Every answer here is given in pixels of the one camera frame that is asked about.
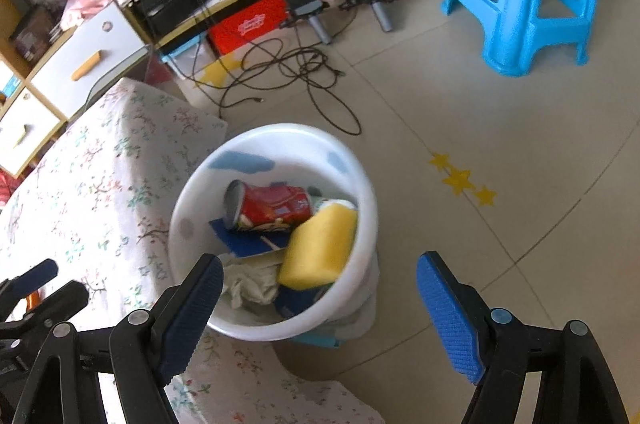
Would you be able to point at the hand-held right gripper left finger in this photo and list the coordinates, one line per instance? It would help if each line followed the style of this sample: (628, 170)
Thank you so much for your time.
(192, 309)

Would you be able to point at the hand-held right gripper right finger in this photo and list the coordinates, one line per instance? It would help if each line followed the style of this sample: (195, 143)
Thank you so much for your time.
(450, 319)

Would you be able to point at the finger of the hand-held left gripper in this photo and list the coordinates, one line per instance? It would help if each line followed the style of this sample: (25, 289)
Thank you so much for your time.
(60, 299)
(35, 276)

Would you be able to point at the white tissue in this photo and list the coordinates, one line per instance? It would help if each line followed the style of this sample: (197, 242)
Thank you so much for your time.
(250, 284)

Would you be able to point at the blue drink carton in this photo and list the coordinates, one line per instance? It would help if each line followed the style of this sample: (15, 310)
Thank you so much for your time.
(240, 236)

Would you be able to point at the red can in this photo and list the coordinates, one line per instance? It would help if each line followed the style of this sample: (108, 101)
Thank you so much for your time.
(270, 206)

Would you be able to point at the yellow sponge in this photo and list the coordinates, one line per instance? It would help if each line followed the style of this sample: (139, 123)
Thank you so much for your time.
(320, 249)

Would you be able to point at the white plastic bin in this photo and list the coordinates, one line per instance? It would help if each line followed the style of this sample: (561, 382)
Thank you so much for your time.
(280, 144)

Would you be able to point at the yellow star floor stickers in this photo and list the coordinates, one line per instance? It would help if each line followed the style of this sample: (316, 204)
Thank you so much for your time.
(460, 180)

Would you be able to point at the white drawer cabinet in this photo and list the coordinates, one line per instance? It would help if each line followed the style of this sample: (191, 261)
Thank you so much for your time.
(90, 39)

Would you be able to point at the red cardboard box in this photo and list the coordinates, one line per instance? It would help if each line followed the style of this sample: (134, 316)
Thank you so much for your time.
(245, 24)

